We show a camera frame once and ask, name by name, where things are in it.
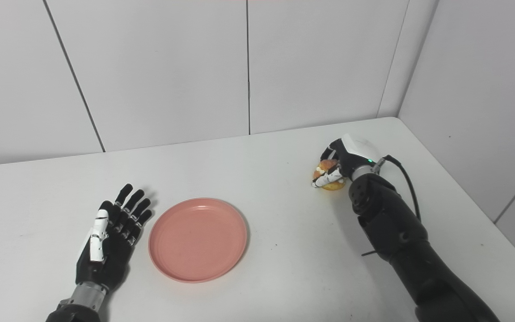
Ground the black and white left hand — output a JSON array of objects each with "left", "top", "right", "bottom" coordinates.
[{"left": 75, "top": 183, "right": 153, "bottom": 293}]

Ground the black and white right hand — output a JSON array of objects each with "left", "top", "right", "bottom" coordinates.
[{"left": 312, "top": 133, "right": 382, "bottom": 189}]

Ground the cream puff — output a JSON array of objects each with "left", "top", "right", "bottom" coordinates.
[{"left": 313, "top": 159, "right": 346, "bottom": 191}]

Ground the pink round plate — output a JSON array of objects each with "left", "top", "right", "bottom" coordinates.
[{"left": 148, "top": 198, "right": 248, "bottom": 284}]

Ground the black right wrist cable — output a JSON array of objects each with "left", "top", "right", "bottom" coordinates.
[{"left": 376, "top": 155, "right": 421, "bottom": 222}]

